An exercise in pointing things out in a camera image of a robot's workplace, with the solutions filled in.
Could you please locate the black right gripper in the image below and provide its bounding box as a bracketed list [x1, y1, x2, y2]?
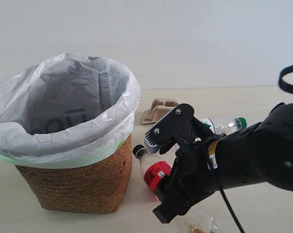
[153, 117, 223, 223]

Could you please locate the red label soda bottle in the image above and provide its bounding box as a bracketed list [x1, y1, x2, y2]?
[132, 144, 221, 233]

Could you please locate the green label water bottle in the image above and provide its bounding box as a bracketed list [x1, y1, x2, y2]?
[200, 117, 247, 135]

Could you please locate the brown paper cup carrier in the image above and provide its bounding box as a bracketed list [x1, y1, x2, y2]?
[141, 98, 180, 124]

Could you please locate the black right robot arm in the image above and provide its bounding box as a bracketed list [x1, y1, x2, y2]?
[151, 103, 293, 223]

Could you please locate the woven wicker basket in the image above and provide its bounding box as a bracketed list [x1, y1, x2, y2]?
[16, 135, 132, 214]

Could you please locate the white plastic bin liner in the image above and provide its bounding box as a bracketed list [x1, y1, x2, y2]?
[0, 53, 140, 163]

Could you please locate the green and white plastic liner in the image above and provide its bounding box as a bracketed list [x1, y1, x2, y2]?
[0, 113, 134, 169]

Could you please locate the black cable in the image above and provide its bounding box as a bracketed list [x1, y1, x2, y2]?
[199, 63, 293, 233]

